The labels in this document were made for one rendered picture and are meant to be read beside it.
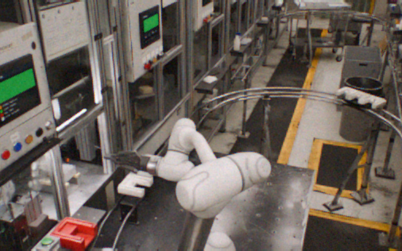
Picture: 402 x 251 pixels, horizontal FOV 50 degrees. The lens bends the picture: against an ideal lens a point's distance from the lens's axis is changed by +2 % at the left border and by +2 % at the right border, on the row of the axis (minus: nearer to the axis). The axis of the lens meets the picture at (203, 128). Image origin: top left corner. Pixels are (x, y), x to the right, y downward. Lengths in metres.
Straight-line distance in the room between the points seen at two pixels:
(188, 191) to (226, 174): 0.13
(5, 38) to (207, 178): 0.83
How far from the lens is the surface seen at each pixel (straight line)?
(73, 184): 2.35
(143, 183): 2.38
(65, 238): 1.95
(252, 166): 1.37
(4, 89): 1.60
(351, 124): 4.71
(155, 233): 2.33
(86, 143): 2.46
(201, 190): 1.29
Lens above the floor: 2.21
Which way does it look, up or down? 28 degrees down
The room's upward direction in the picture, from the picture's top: 1 degrees clockwise
